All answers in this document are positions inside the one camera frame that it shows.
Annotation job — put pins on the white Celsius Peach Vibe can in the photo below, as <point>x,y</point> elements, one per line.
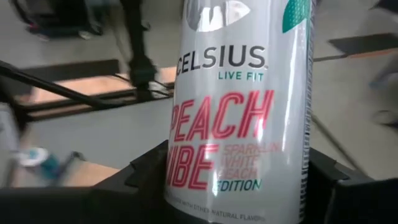
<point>236,124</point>

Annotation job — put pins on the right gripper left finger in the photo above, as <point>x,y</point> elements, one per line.
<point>93,205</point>

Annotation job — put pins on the blue silver Red Bull can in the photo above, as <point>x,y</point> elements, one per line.
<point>34,157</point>

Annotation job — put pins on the wooden table side board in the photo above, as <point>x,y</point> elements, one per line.
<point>93,85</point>

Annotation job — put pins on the black aluminium table frame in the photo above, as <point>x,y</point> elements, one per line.
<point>62,89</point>

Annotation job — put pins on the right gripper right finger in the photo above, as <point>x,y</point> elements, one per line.
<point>351,202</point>

